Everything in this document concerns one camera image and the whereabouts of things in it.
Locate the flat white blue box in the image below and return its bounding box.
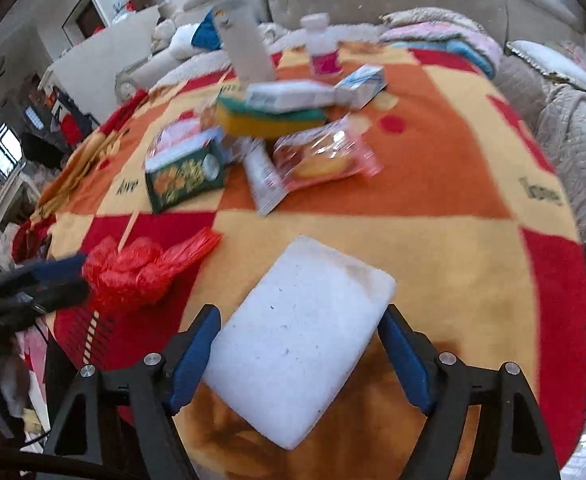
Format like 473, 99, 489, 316
245, 80, 336, 112

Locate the red plastic bag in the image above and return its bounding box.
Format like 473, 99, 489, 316
82, 226, 222, 313

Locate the white cabinet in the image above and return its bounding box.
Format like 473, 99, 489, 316
48, 5, 176, 93

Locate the small white blue carton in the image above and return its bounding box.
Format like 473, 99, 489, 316
334, 64, 388, 111

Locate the orange red printed blanket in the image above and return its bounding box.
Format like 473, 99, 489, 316
13, 42, 586, 480

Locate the white squeeze tube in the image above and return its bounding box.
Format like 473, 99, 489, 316
243, 139, 288, 217

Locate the thin wooden stick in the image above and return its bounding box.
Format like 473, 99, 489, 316
117, 210, 138, 251

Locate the white plush cloth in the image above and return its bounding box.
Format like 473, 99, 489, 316
152, 20, 209, 61

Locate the white bottle pink label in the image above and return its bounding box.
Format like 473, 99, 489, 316
300, 13, 342, 77

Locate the yellow green sponge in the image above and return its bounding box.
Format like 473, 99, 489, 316
214, 95, 328, 140

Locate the tall white cylinder canister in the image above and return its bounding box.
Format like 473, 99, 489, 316
213, 1, 278, 84

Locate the clear bread snack packet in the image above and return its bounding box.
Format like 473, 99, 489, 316
272, 114, 385, 192

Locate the beige quilted sofa cover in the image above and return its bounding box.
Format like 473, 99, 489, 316
493, 52, 586, 243

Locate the pink plastic packet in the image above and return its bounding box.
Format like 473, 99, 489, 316
152, 116, 214, 158

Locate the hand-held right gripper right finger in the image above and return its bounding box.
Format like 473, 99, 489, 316
377, 304, 561, 480

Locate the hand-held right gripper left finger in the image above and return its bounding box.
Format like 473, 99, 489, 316
43, 304, 222, 480

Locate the dark blue cloth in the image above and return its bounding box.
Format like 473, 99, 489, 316
192, 10, 224, 52

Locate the folded pink blanket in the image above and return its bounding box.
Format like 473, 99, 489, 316
379, 7, 504, 68

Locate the white ruffled pillow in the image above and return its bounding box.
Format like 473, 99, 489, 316
506, 40, 586, 109

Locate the white foam block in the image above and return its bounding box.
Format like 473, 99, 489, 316
202, 235, 398, 450

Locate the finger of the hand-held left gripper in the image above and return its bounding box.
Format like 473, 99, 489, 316
0, 253, 88, 291
18, 277, 91, 315

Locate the glass window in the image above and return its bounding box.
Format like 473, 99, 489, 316
0, 124, 24, 177

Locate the folded blue towel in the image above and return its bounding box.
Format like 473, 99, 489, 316
393, 40, 496, 79

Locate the green printed box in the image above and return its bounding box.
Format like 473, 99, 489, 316
144, 127, 227, 214

